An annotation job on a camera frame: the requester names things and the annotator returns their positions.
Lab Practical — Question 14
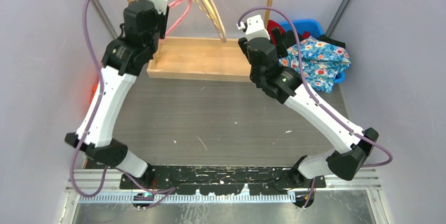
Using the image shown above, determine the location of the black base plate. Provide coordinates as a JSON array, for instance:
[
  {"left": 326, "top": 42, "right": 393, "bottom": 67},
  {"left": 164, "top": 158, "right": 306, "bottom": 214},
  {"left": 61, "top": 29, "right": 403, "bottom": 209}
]
[{"left": 140, "top": 165, "right": 311, "bottom": 196}]

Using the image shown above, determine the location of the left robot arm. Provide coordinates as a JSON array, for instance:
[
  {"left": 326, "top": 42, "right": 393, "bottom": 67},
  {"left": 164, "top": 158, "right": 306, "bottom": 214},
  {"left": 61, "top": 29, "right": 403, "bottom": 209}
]
[{"left": 65, "top": 0, "right": 167, "bottom": 189}]

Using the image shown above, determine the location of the pink plastic hanger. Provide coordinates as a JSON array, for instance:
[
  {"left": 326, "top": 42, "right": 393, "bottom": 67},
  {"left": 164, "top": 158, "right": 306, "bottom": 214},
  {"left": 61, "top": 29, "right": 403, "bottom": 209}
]
[{"left": 164, "top": 0, "right": 193, "bottom": 38}]

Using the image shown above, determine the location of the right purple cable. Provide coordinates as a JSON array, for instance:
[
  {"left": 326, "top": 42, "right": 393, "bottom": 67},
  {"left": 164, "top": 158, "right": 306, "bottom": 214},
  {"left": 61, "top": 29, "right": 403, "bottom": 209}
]
[{"left": 237, "top": 6, "right": 394, "bottom": 210}]

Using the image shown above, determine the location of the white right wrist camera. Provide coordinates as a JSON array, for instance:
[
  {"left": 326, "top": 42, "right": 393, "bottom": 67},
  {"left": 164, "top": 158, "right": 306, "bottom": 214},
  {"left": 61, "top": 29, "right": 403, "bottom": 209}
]
[{"left": 236, "top": 15, "right": 270, "bottom": 41}]

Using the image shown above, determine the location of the blue plastic bin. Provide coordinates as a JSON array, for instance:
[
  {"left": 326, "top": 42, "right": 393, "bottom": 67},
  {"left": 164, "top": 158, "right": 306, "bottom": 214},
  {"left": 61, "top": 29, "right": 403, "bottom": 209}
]
[{"left": 293, "top": 19, "right": 346, "bottom": 84}]

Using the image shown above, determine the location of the blue floral skirt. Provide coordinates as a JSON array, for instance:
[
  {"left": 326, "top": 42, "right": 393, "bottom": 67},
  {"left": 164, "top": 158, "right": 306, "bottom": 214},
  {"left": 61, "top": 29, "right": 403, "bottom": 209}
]
[{"left": 279, "top": 36, "right": 351, "bottom": 93}]

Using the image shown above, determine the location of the red pleated skirt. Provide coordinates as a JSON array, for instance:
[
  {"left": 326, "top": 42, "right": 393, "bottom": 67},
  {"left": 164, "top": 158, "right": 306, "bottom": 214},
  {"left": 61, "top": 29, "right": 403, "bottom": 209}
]
[{"left": 267, "top": 20, "right": 296, "bottom": 47}]

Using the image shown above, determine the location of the aluminium rail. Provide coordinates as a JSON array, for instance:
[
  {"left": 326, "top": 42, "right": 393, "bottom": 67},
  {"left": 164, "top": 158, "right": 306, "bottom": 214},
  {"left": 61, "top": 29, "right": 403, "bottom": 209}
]
[{"left": 66, "top": 166, "right": 382, "bottom": 209}]

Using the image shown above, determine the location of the wooden clothes rack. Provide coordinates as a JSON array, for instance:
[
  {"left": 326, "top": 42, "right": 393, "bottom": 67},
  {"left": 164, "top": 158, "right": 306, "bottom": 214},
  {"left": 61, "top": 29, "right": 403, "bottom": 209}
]
[{"left": 143, "top": 0, "right": 273, "bottom": 82}]

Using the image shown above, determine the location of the orange cloth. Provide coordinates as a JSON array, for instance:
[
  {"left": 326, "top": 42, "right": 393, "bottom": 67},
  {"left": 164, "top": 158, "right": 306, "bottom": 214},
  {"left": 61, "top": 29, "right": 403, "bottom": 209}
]
[{"left": 90, "top": 82, "right": 99, "bottom": 102}]

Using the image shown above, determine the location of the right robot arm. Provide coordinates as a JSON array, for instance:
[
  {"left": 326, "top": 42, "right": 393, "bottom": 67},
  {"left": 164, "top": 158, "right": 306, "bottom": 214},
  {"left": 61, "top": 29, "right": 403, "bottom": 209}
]
[{"left": 238, "top": 37, "right": 379, "bottom": 188}]

